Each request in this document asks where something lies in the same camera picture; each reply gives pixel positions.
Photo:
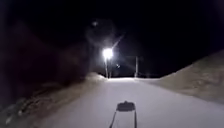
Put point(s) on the lit street lamp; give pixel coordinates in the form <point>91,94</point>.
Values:
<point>107,53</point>

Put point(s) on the pale grey road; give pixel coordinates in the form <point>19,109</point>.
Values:
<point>96,106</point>

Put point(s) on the row of dark trees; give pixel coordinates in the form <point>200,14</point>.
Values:
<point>36,63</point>

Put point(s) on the dark rough verge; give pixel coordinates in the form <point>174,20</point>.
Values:
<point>43,98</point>

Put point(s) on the pale earth bank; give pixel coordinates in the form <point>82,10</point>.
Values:
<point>200,80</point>

